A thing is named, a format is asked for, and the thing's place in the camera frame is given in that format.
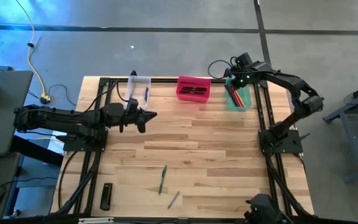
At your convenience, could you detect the blue-grey metal cart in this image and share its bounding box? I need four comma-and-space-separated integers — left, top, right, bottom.
323, 77, 358, 182

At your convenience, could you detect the thick black cable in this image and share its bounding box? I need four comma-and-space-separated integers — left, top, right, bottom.
57, 151, 78, 210

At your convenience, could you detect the black desk beam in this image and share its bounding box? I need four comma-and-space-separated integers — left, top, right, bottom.
9, 135, 65, 168

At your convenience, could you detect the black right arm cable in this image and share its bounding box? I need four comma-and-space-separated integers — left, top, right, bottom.
207, 59, 241, 80

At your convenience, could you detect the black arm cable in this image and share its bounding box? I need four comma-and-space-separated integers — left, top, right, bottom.
207, 59, 241, 80
81, 80, 131, 113

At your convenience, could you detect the pink plastic bin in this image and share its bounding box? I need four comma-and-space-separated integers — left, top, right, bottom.
175, 75, 212, 103

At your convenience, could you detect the grey desk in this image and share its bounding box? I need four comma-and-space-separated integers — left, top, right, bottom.
0, 70, 34, 157

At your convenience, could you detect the thin black cable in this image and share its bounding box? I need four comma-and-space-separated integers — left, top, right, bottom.
26, 83, 78, 117

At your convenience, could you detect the black aluminium table frame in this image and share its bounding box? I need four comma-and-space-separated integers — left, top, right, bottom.
50, 76, 316, 218

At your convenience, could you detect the brown-grey desk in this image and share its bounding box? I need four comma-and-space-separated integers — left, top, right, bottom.
0, 152, 23, 224

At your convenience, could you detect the clear plastic bin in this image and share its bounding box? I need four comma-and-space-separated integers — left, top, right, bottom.
126, 75, 152, 110

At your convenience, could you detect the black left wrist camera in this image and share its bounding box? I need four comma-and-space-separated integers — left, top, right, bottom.
125, 96, 140, 115

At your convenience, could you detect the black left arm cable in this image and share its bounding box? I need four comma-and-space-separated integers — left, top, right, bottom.
81, 80, 131, 113

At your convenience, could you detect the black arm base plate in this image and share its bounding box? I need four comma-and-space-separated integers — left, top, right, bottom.
55, 126, 109, 152
258, 129, 311, 155

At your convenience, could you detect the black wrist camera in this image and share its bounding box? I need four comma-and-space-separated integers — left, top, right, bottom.
125, 96, 140, 115
234, 52, 254, 68

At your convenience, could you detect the white paper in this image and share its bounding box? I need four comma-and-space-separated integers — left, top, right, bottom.
46, 130, 65, 156

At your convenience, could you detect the teal plastic bin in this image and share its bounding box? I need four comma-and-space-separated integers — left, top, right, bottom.
224, 77, 252, 112

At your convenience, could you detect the black rectangular device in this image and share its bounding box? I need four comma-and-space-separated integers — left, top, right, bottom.
99, 182, 113, 212

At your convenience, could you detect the green pen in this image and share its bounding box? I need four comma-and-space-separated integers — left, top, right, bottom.
158, 164, 168, 195

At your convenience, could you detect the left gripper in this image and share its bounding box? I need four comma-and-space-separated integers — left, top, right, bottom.
118, 105, 158, 134

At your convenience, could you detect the dark red pencil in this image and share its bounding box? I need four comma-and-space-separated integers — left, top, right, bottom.
230, 88, 241, 108

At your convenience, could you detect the grey marker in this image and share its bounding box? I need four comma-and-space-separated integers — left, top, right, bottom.
167, 191, 181, 210

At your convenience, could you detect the yellow cable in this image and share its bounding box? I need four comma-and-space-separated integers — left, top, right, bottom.
15, 0, 48, 98

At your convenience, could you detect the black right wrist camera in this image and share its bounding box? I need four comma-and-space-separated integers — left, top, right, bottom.
234, 52, 254, 68

